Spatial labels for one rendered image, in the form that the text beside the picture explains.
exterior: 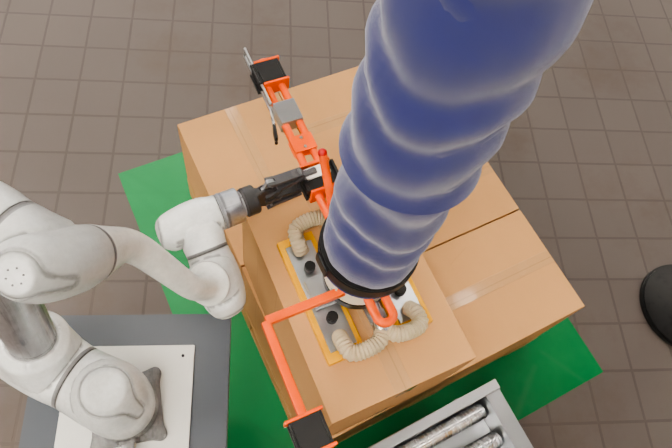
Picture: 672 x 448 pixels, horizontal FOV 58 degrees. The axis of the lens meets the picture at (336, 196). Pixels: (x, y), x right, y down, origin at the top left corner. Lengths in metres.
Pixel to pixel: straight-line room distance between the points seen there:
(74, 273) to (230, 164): 1.29
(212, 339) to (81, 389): 0.41
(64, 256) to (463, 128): 0.58
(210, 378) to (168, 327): 0.18
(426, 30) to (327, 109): 1.69
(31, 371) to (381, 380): 0.78
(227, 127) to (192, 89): 0.82
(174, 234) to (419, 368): 0.67
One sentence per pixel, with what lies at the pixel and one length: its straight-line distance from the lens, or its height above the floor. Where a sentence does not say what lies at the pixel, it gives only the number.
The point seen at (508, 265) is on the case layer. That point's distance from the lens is 2.19.
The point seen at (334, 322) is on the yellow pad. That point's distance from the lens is 1.51.
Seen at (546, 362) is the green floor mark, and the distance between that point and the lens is 2.75.
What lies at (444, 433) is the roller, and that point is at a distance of 1.97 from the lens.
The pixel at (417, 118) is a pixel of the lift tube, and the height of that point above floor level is 1.82.
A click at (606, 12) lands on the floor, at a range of 4.00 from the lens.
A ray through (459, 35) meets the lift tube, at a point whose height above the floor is 1.97.
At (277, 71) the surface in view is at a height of 1.10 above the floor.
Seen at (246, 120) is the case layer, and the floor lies 0.54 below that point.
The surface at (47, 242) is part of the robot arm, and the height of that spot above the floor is 1.60.
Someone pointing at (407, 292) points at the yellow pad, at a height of 0.97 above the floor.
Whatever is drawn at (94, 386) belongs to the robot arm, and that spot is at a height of 1.03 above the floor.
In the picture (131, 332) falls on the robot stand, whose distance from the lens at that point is 1.77.
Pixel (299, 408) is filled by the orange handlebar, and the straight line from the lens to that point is 1.36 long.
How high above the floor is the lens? 2.43
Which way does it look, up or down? 62 degrees down
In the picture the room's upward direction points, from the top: 14 degrees clockwise
